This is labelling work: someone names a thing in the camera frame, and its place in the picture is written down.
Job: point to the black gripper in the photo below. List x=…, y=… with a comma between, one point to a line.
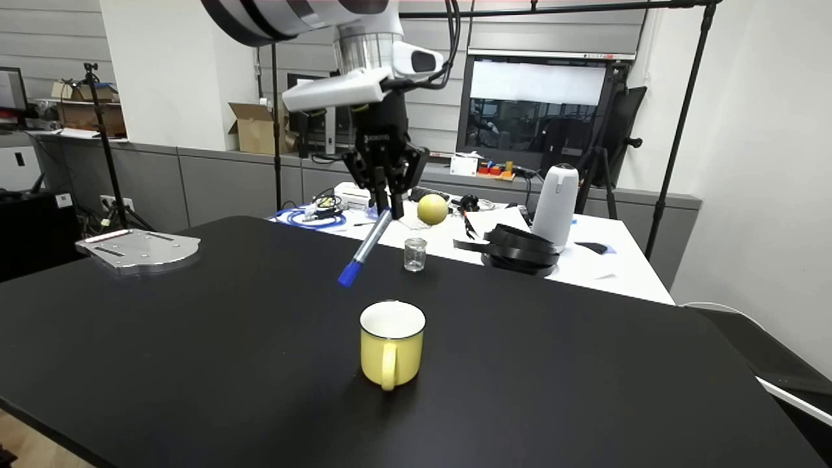
x=381, y=131

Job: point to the grey low partition cabinet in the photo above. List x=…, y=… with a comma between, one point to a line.
x=216, y=183

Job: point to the small white box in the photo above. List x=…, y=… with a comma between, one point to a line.
x=465, y=165

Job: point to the black light stand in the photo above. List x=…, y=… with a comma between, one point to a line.
x=679, y=122

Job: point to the stack of white papers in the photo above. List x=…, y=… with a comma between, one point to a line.
x=140, y=249

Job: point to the computer monitor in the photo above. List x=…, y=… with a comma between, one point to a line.
x=537, y=109

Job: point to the black camera on tripod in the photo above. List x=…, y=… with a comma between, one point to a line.
x=617, y=122

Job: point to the black tripod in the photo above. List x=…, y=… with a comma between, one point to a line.
x=106, y=148

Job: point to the black bowl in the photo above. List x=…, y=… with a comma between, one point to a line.
x=522, y=249

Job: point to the blue and clear pen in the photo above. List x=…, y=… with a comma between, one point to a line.
x=364, y=249

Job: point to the open cardboard box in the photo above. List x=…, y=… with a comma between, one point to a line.
x=257, y=131

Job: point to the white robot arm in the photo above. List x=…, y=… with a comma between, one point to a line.
x=348, y=88

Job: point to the white jug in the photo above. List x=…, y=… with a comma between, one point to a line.
x=556, y=204

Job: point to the yellow enamel mug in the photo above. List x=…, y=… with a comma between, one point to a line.
x=392, y=352

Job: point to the white flat board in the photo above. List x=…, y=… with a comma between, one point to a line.
x=793, y=401

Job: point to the thin black pole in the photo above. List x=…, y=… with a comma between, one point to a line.
x=277, y=131

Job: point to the brown box on shelf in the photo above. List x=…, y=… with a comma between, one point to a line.
x=88, y=115

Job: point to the yellow ball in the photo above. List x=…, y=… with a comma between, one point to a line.
x=433, y=209

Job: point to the white table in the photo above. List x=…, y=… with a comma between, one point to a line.
x=608, y=269

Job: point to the small clear glass jar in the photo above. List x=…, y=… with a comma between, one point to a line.
x=415, y=257

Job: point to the black hand tool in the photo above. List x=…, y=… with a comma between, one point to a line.
x=468, y=226

